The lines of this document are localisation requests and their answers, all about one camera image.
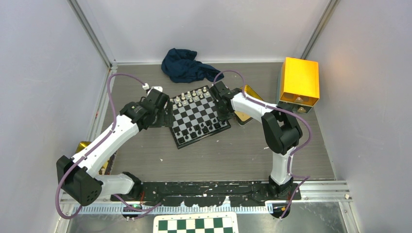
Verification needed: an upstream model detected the gold tin with black pieces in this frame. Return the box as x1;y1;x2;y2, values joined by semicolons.
234;84;264;127

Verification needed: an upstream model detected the black white chess board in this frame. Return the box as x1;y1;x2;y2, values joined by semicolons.
170;85;231;149

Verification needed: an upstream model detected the orange drawer box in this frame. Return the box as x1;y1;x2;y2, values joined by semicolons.
276;57;320;114

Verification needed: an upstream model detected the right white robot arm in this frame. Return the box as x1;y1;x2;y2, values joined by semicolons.
210;81;303;200

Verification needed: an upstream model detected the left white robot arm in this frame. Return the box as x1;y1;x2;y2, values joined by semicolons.
56;86;172;206

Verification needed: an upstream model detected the gold tin with white pieces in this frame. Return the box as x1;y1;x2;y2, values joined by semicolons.
75;141;118;175

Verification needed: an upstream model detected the green white checker board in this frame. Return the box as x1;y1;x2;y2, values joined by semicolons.
153;212;239;233

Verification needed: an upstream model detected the dark blue cloth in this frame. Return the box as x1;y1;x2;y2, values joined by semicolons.
161;48;224;83

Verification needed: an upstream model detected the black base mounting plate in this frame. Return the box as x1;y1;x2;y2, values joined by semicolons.
120;181;301;207

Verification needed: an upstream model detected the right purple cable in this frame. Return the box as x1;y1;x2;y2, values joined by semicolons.
213;70;313;219

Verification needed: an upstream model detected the purple cable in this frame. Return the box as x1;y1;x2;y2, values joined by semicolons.
213;70;313;219
55;73;162;220

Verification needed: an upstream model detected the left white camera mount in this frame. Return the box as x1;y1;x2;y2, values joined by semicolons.
142;83;163;95

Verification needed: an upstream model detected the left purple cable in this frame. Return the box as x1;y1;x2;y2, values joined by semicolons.
55;73;162;220

